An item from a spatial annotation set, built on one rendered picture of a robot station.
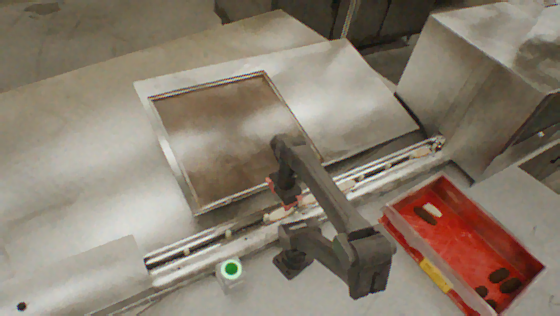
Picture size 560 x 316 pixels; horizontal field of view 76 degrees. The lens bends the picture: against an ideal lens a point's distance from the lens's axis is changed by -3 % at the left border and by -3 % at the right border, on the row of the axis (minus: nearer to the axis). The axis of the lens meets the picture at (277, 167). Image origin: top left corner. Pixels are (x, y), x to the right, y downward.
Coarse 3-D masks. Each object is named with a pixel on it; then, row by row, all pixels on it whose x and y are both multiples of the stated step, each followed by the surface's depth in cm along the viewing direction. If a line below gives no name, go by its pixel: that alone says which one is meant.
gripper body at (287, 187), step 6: (270, 174) 114; (276, 174) 114; (276, 180) 112; (282, 180) 108; (288, 180) 107; (294, 180) 109; (276, 186) 111; (282, 186) 110; (288, 186) 109; (294, 186) 112; (282, 192) 110; (288, 192) 110; (294, 192) 111; (300, 192) 111; (288, 198) 110
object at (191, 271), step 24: (408, 168) 146; (432, 168) 149; (360, 192) 135; (384, 192) 139; (312, 216) 125; (240, 240) 116; (264, 240) 117; (192, 264) 108; (168, 288) 103; (120, 312) 98
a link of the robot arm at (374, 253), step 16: (288, 240) 103; (304, 240) 99; (320, 240) 94; (368, 240) 72; (384, 240) 72; (320, 256) 91; (336, 256) 83; (368, 256) 70; (384, 256) 71; (336, 272) 84; (352, 272) 73; (368, 272) 71; (384, 272) 73; (352, 288) 74; (368, 288) 74; (384, 288) 76
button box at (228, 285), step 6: (234, 258) 108; (216, 264) 106; (222, 264) 106; (240, 264) 107; (216, 270) 106; (216, 276) 109; (222, 276) 103; (240, 276) 104; (246, 276) 105; (222, 282) 104; (228, 282) 103; (234, 282) 104; (240, 282) 106; (222, 288) 107; (228, 288) 105; (234, 288) 107
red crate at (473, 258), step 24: (432, 192) 145; (384, 216) 129; (408, 216) 135; (456, 216) 138; (432, 240) 130; (456, 240) 131; (480, 240) 133; (456, 264) 125; (480, 264) 126; (504, 264) 127
